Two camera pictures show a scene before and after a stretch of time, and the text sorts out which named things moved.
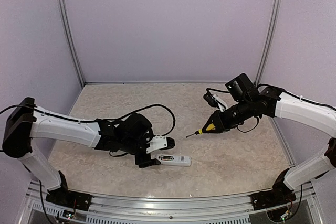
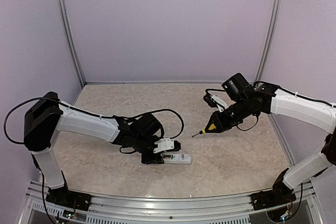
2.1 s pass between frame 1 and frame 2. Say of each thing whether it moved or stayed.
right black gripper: stayed
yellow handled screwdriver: moved
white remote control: stayed
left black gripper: moved
